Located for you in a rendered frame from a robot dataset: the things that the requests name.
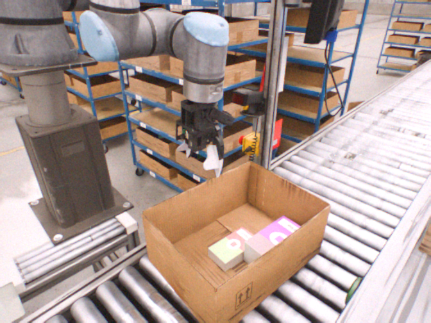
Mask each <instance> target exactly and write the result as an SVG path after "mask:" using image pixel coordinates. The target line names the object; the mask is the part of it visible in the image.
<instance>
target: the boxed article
mask: <svg viewBox="0 0 431 323"><path fill-rule="evenodd" d="M253 236H254V235H252V234H251V233H250V232H249V231H247V230H246V229H244V228H243V227H241V228H239V229H238V230H236V231H234V232H233V233H232V234H230V235H229V236H227V237H225V238H224V239H222V240H220V241H219V242H218V243H216V244H214V245H213V246H211V247H209V248H208V256H209V257H210V258H211V259H212V260H213V261H214V262H215V263H216V264H218V265H219V266H220V267H221V268H222V269H223V270H224V271H226V270H228V269H230V268H232V267H234V266H236V264H238V263H239V262H241V261H242V260H243V257H244V242H245V241H246V240H247V239H250V238H251V237H253Z"/></svg>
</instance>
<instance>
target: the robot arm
mask: <svg viewBox="0 0 431 323"><path fill-rule="evenodd" d="M62 12H83V13H82V14H81V15H80V19H79V21H80V22H79V31H80V37H81V40H82V42H83V45H84V47H85V48H86V49H87V52H88V53H89V55H91V57H93V59H95V60H97V61H98V62H117V61H121V60H130V59H136V58H144V57H145V58H148V57H153V56H162V55H167V56H172V57H173V58H176V59H179V60H181V61H183V96H184V97H185V98H186V100H183V101H181V115H180V120H179V121H177V122H176V141H177V140H180V139H183V141H184V143H183V144H182V145H180V146H179V147H178V148H177V151H183V150H186V157H187V158H190V157H191V156H192V155H193V154H194V153H196V152H197V151H200V150H202V149H204V148H206V145H208V144H210V143H211V142H212V141H213V142H212V145H209V146H207V158H206V160H205V161H204V163H203V168H204V169H205V170H210V169H215V175H216V177H217V178H218V177H219V175H220V173H221V168H222V165H223V158H224V142H223V139H222V136H221V131H220V130H219V129H220V127H219V126H218V122H220V124H224V125H225V126H226V125H229V126H232V124H233V122H234V120H235V118H234V117H232V115H231V114H230V113H228V112H227V111H224V110H222V111H221V110H219V109H217V108H215V107H216V106H217V104H218V100H220V99H221V98H222V96H223V85H224V71H225V64H226V50H227V43H228V42H229V40H230V38H229V24H228V23H227V22H226V21H225V20H224V19H223V18H222V17H219V16H217V15H211V14H209V13H201V12H192V13H188V14H186V15H185V16H184V15H180V14H177V13H173V12H169V11H167V10H164V9H163V8H150V10H147V11H145V12H140V3H139V0H0V63H3V64H7V65H19V66H43V65H56V64H61V63H68V62H72V61H74V60H76V59H77V58H78V52H77V48H76V46H75V44H74V42H73V41H72V38H71V36H70V34H69V32H68V31H67V28H66V27H65V22H64V21H63V13H62ZM216 120H217V122H216ZM178 126H181V127H182V134H181V135H178Z"/></svg>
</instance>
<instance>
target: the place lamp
mask: <svg viewBox="0 0 431 323"><path fill-rule="evenodd" d="M361 279H362V278H360V277H358V278H357V279H356V280H355V281H354V282H353V284H352V285H351V286H350V288H349V290H348V292H347V294H346V298H345V300H344V303H345V305H346V303H347V302H348V300H349V299H350V297H351V296H352V295H353V293H354V291H355V289H356V287H357V285H358V284H359V282H360V280H361Z"/></svg>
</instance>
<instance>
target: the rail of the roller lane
mask: <svg viewBox="0 0 431 323"><path fill-rule="evenodd" d="M429 63H431V59H430V60H429V61H427V62H425V63H424V64H422V65H420V66H419V67H418V68H416V69H414V70H413V71H412V72H410V73H408V74H407V75H405V76H404V77H402V78H401V79H399V80H398V81H396V82H394V83H393V84H391V85H389V86H388V87H386V88H384V89H383V90H381V92H379V93H377V94H376V95H374V96H373V97H370V98H369V99H368V100H366V101H364V102H363V103H361V104H360V105H358V106H356V107H355V108H354V109H352V110H350V111H348V113H346V114H344V115H343V116H342V117H339V118H338V119H337V120H335V121H333V122H332V123H330V124H328V125H327V126H325V127H323V128H322V129H320V130H319V131H317V133H315V134H313V135H312V136H311V137H308V138H306V139H305V140H304V141H302V142H300V143H299V144H297V145H295V146H294V147H293V148H291V149H289V150H287V151H286V152H285V153H283V154H282V155H280V156H279V157H277V158H275V159H274V160H273V161H271V169H270V171H273V170H274V168H275V167H277V166H278V167H281V165H282V163H283V162H284V161H289V160H290V159H291V157H292V156H296V155H297V154H298V153H299V151H300V150H303V151H304V149H305V148H306V146H308V145H312V143H313V142H314V141H318V140H319V138H320V137H324V136H325V134H326V133H330V132H331V130H332V129H335V128H336V127H337V126H338V125H341V124H342V122H346V120H347V119H350V118H352V116H353V115H356V114H357V113H358V112H360V111H361V109H364V108H365V107H366V106H368V105H369V104H372V103H373V101H376V100H377V99H379V98H380V97H383V95H384V94H386V93H387V92H389V91H390V90H392V89H393V88H395V87H396V86H398V85H399V84H401V83H402V82H404V81H406V79H408V78H410V77H411V76H413V75H415V74H416V73H418V72H419V71H420V70H421V69H423V68H424V67H426V66H427V65H429ZM145 254H148V248H146V242H144V243H142V244H140V245H139V246H138V247H136V248H134V249H133V250H131V251H130V252H128V253H126V254H125V255H124V256H122V257H121V258H119V259H118V260H116V261H114V262H113V263H111V264H109V265H108V266H107V267H105V268H103V269H101V270H100V271H98V272H97V273H95V274H93V276H91V277H90V278H88V279H86V280H85V281H83V282H81V283H80V284H78V285H76V286H75V287H74V288H72V289H70V290H69V291H67V292H66V293H64V294H62V295H61V296H59V297H58V298H57V299H55V300H53V301H52V302H50V303H49V304H47V305H45V306H43V307H42V308H41V309H39V310H37V311H36V312H34V313H32V314H31V315H30V316H29V317H27V318H26V319H24V320H22V321H20V322H19V323H46V322H47V321H48V320H49V319H50V318H52V317H54V316H56V315H61V316H63V317H65V319H66V321H67V322H68V323H76V321H75V319H74V318H73V316H72V314H71V307H72V305H73V304H74V303H75V302H76V301H77V300H78V299H81V298H82V297H88V298H89V299H90V300H91V301H92V302H93V303H94V305H95V306H96V307H99V306H101V305H102V304H101V302H100V301H99V300H98V298H97V297H96V290H97V288H98V287H99V285H100V284H102V283H104V282H106V281H112V282H113V283H114V284H115V285H116V286H117V288H118V289H119V290H122V289H123V288H124V287H123V285H122V284H121V283H120V282H119V274H120V272H121V271H122V269H124V268H125V267H129V266H132V267H134V268H135V269H136V270H137V271H138V272H139V273H140V275H141V276H143V275H144V273H145V272H144V271H143V270H142V269H141V268H140V267H139V261H140V259H141V258H142V257H143V256H144V255H145Z"/></svg>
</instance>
